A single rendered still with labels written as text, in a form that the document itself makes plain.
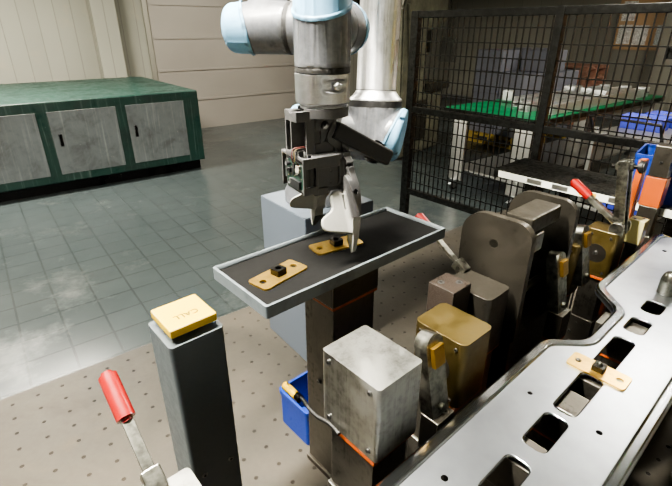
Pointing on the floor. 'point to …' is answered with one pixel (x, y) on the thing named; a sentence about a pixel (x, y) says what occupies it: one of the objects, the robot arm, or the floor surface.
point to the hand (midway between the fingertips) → (336, 234)
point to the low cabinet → (94, 133)
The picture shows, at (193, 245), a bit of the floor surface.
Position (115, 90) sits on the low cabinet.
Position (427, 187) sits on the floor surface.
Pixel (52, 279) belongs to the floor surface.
